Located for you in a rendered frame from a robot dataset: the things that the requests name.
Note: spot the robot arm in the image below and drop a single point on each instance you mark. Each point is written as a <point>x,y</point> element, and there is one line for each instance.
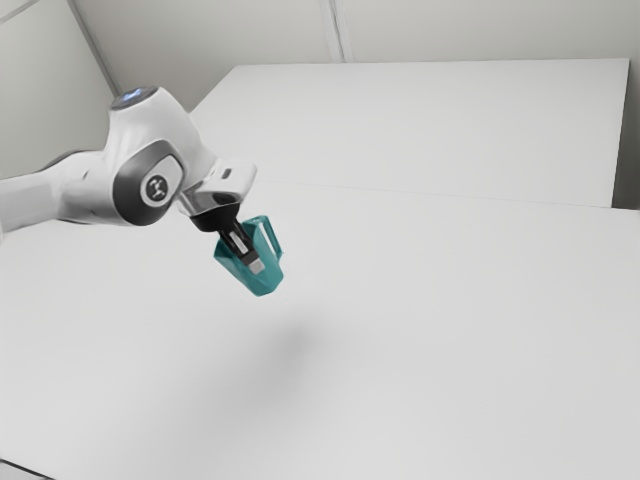
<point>150,145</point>

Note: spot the teal faceted mug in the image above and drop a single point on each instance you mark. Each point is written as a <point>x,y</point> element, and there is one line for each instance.
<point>260,272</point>

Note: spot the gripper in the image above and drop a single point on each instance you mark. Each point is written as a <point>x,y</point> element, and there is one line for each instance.
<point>214,218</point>

